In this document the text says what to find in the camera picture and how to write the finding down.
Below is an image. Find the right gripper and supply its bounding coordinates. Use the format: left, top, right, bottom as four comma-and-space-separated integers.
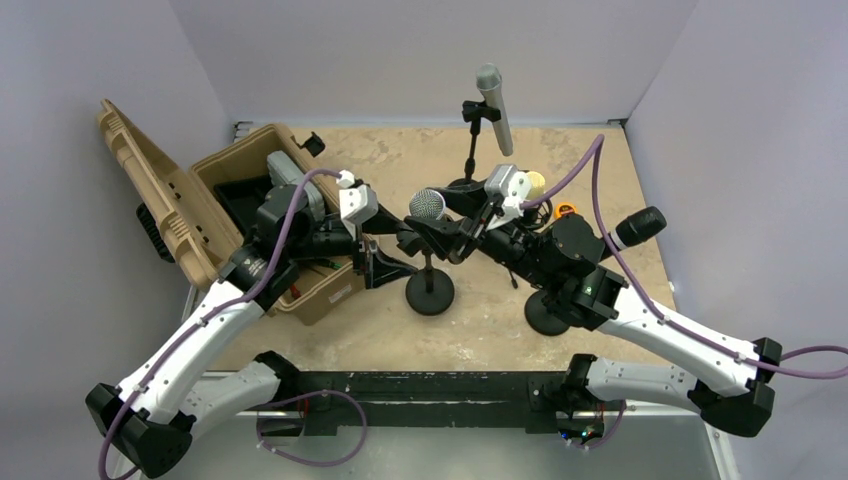
407, 176, 555, 289

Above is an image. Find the cream condenser microphone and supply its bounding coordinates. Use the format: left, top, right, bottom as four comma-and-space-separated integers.
525, 171, 546, 201

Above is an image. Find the black shock-mount round stand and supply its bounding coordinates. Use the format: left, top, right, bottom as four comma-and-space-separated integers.
524, 290, 584, 336

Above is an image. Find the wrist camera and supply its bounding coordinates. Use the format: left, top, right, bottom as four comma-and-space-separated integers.
336, 170, 379, 235
484, 164, 533, 222

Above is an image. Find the tan plastic toolbox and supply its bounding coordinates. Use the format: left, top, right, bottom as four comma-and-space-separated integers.
98, 101, 365, 325

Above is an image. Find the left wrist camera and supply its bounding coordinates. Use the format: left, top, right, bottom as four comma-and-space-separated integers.
336, 170, 379, 235

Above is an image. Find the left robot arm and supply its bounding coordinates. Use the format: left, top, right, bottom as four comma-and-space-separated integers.
85, 182, 413, 479

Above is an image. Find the silver microphone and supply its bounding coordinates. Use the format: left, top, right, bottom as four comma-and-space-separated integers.
476, 63, 514, 157

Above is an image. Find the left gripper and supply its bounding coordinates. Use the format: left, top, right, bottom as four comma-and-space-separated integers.
287, 201, 417, 286

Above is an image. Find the black round-base mic stand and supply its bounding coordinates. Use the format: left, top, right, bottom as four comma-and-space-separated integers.
397, 230, 455, 316

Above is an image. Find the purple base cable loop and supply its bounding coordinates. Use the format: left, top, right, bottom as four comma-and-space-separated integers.
255, 388, 370, 468

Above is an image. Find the grey plastic case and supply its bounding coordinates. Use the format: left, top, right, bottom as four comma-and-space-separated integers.
267, 150, 326, 223

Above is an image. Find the black mesh-head microphone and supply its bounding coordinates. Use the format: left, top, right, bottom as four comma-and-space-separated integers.
408, 188, 446, 220

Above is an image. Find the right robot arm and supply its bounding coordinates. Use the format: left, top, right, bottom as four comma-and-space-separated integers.
406, 184, 782, 438

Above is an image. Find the black aluminium base frame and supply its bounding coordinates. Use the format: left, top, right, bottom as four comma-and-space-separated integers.
165, 284, 723, 439

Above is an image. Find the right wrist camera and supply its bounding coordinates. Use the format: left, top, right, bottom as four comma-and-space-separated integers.
484, 164, 533, 222

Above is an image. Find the orange tape measure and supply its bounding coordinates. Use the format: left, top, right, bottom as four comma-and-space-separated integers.
553, 202, 578, 219

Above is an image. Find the tall black mic stand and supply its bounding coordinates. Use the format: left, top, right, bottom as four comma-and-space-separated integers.
449, 100, 501, 187

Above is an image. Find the black toolbox tray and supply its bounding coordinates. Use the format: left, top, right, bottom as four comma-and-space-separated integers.
213, 175, 352, 273

